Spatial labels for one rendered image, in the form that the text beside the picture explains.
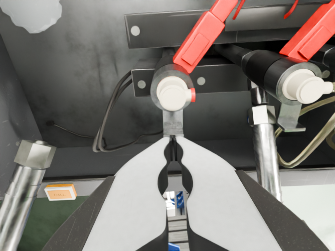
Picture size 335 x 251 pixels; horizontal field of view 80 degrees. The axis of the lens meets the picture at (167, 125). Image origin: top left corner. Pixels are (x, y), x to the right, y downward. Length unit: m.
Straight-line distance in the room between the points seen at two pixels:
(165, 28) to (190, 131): 0.27
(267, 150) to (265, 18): 0.15
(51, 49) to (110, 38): 0.12
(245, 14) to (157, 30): 0.10
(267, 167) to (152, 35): 0.19
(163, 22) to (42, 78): 0.31
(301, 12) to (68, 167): 0.46
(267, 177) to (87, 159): 0.38
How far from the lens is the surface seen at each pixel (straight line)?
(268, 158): 0.19
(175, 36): 0.26
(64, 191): 0.44
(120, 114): 0.46
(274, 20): 0.27
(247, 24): 0.26
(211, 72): 0.27
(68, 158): 0.51
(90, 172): 0.44
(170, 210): 1.62
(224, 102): 0.46
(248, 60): 0.20
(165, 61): 0.16
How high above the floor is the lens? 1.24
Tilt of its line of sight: 62 degrees down
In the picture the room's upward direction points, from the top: 179 degrees clockwise
